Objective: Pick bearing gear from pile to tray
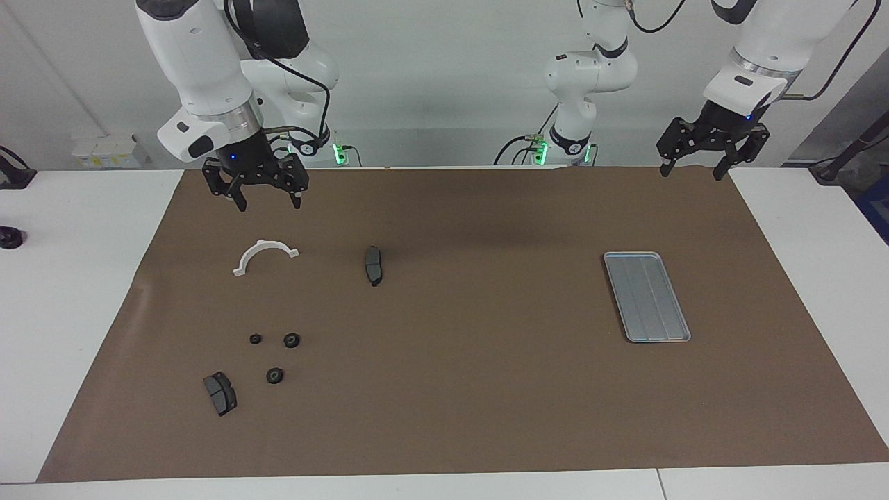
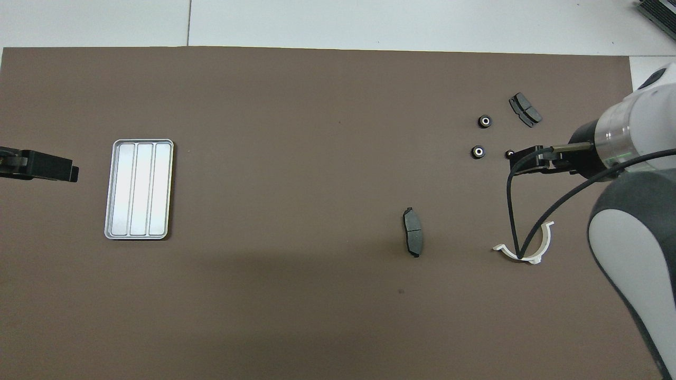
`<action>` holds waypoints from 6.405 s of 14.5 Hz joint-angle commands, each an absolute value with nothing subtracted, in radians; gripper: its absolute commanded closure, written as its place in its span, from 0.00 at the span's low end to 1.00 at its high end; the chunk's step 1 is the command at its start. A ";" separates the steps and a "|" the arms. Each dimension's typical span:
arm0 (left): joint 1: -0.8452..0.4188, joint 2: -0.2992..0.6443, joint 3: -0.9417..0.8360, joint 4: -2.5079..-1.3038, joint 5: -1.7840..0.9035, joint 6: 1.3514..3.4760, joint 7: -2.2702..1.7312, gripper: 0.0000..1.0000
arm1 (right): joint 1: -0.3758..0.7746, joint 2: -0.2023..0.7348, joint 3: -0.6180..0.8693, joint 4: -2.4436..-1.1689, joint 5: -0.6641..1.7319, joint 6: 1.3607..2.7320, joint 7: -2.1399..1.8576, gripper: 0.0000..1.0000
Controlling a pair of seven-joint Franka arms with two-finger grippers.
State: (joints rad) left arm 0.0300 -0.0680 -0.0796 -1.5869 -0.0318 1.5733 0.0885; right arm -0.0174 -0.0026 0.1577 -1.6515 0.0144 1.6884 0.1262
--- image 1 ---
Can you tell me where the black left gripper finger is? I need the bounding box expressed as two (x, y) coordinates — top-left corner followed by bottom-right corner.
(713, 124), (770, 181)
(657, 117), (697, 178)

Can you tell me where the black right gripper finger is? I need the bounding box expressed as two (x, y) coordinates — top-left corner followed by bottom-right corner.
(282, 154), (310, 210)
(202, 160), (248, 213)

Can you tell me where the silver metal tray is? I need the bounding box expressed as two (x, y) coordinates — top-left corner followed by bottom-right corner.
(603, 251), (692, 344)

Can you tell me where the black stand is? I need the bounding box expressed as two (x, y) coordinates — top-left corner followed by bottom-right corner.
(809, 115), (889, 185)

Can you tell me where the white plastic box cluster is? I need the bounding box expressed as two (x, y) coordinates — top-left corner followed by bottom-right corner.
(72, 134), (151, 169)

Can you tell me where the blue crate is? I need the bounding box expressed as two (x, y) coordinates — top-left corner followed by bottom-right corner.
(856, 174), (889, 245)

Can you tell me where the short dark brake pad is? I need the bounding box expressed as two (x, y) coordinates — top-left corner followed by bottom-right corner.
(203, 372), (238, 417)

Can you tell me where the brown table mat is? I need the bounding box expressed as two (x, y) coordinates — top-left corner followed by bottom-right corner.
(36, 167), (889, 483)

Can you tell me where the white curved plastic bracket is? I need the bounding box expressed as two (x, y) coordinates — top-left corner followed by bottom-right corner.
(233, 239), (301, 278)

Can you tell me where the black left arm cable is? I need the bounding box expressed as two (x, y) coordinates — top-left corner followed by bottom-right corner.
(625, 0), (884, 102)

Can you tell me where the black clamp bracket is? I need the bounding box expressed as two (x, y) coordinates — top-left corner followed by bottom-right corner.
(0, 144), (38, 190)

